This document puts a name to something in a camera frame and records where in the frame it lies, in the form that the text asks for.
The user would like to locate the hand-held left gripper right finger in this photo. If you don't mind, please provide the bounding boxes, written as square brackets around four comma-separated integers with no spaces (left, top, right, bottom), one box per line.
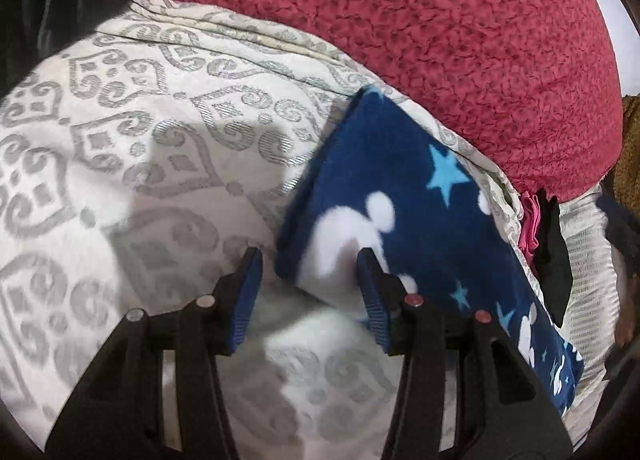
[356,247,574,460]

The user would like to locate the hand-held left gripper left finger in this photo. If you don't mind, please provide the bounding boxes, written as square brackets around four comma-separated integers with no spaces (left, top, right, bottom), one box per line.
[45,246,264,460]

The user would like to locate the navy star-print fleece pants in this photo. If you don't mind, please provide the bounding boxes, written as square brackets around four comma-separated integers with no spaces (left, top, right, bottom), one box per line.
[274,85,586,418]

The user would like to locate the black cloth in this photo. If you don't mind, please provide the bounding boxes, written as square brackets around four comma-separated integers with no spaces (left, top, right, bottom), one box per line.
[532,187,574,327]

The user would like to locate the white striped pillow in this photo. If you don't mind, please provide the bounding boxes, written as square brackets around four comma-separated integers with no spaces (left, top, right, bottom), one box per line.
[559,184,627,393]

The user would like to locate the leopard print cloth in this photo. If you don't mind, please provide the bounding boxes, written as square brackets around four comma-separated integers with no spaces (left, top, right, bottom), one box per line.
[612,94,640,213]

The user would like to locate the pink cloth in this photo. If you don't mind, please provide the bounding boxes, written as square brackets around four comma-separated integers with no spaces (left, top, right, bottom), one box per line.
[517,190,544,266]

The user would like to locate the white grey patterned bedspread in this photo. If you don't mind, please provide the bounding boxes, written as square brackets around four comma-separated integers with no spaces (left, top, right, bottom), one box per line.
[0,0,626,460]

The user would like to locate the red fuzzy blanket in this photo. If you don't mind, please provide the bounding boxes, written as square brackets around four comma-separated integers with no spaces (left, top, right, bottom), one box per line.
[140,0,624,202]

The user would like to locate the dark cloth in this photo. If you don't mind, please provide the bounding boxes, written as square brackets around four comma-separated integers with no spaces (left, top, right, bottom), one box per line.
[0,0,152,97]

